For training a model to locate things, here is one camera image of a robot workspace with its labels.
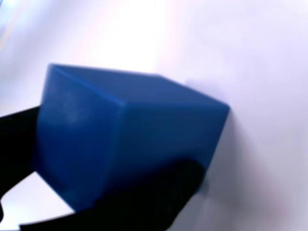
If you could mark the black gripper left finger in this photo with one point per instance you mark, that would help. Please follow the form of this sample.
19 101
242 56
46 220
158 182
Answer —
16 144

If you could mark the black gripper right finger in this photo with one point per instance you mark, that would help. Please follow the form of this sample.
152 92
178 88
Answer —
144 204

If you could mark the blue cube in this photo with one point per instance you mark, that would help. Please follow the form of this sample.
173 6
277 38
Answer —
120 132

